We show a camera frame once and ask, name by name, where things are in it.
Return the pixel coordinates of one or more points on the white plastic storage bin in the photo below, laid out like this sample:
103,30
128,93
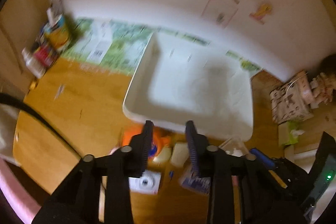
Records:
177,81

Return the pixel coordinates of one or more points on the white angular plastic case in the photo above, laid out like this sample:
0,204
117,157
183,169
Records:
180,154

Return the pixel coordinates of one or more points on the white pill bottle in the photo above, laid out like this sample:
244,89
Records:
33,64

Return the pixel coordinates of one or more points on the orange round blue-top toy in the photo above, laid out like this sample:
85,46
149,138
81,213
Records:
159,142

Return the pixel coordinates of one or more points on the patterned fabric pouch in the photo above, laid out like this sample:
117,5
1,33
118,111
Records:
291,102

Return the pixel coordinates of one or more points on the green tissue pack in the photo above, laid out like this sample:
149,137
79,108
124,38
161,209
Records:
288,133

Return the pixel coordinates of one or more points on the pink paper wall note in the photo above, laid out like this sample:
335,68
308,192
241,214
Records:
219,12

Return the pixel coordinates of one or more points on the blue dental floss box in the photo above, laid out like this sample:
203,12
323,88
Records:
192,182

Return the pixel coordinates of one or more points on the yellow character wall sticker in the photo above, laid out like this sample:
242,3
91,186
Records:
263,10

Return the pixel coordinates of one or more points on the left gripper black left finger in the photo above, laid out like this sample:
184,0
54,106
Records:
76,199

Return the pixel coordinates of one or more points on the green landscape poster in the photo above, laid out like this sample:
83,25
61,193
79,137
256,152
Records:
117,46

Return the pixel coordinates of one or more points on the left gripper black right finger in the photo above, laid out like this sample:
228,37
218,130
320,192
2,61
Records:
262,199

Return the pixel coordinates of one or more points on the stack of colourful books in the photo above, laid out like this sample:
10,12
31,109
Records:
54,36

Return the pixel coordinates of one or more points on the plush doll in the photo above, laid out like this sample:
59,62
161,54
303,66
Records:
323,85

